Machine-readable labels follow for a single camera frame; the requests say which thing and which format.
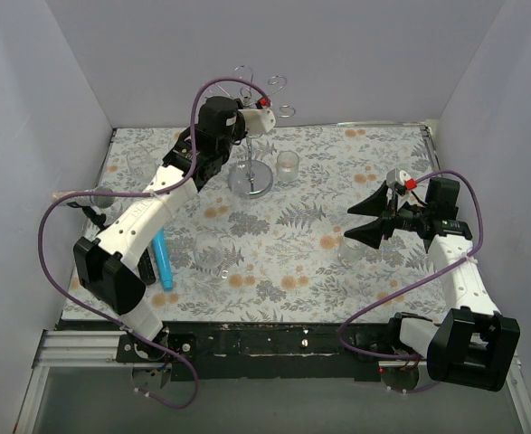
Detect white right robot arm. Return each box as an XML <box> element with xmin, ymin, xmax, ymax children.
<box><xmin>343</xmin><ymin>169</ymin><xmax>520</xmax><ymax>392</ymax></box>

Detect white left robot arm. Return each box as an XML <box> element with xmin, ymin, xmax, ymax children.
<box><xmin>73</xmin><ymin>96</ymin><xmax>246</xmax><ymax>362</ymax></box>

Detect chrome wine glass rack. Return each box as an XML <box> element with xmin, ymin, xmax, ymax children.
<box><xmin>228</xmin><ymin>75</ymin><xmax>296</xmax><ymax>199</ymax></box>

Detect ribbed short glass near rack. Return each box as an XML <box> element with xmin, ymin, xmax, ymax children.
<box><xmin>276</xmin><ymin>151</ymin><xmax>299</xmax><ymax>184</ymax></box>

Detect clear wine glass left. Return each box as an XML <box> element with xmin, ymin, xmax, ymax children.
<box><xmin>126</xmin><ymin>146</ymin><xmax>156</xmax><ymax>190</ymax></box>

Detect clear wine glass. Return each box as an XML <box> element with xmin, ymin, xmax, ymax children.
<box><xmin>193</xmin><ymin>231</ymin><xmax>229</xmax><ymax>282</ymax></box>
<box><xmin>126</xmin><ymin>146</ymin><xmax>156</xmax><ymax>190</ymax></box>

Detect clear wine glass front centre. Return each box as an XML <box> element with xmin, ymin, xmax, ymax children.
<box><xmin>193</xmin><ymin>231</ymin><xmax>229</xmax><ymax>282</ymax></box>

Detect short glass front right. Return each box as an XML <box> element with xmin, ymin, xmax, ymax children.
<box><xmin>337</xmin><ymin>238</ymin><xmax>366</xmax><ymax>266</ymax></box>

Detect floral table cloth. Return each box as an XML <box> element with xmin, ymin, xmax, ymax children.
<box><xmin>61</xmin><ymin>126</ymin><xmax>479</xmax><ymax>325</ymax></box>

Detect blue microphone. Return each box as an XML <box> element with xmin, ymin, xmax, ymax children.
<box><xmin>152</xmin><ymin>229</ymin><xmax>174</xmax><ymax>291</ymax></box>

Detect glitter silver microphone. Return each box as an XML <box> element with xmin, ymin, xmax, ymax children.
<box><xmin>60</xmin><ymin>186</ymin><xmax>115</xmax><ymax>209</ymax></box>

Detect black microphone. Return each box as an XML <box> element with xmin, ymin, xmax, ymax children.
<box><xmin>137</xmin><ymin>249</ymin><xmax>156</xmax><ymax>286</ymax></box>

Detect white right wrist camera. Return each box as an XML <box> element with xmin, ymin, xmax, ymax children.
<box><xmin>385</xmin><ymin>168</ymin><xmax>418</xmax><ymax>197</ymax></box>

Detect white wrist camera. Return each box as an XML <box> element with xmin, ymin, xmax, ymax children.
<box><xmin>385</xmin><ymin>168</ymin><xmax>418</xmax><ymax>197</ymax></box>
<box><xmin>239</xmin><ymin>108</ymin><xmax>277</xmax><ymax>137</ymax></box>

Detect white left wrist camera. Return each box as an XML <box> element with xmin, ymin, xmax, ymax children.
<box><xmin>239</xmin><ymin>108</ymin><xmax>277</xmax><ymax>137</ymax></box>

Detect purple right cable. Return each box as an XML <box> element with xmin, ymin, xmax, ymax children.
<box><xmin>337</xmin><ymin>169</ymin><xmax>481</xmax><ymax>394</ymax></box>

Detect black base frame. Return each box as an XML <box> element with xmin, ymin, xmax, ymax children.
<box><xmin>56</xmin><ymin>316</ymin><xmax>441</xmax><ymax>383</ymax></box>

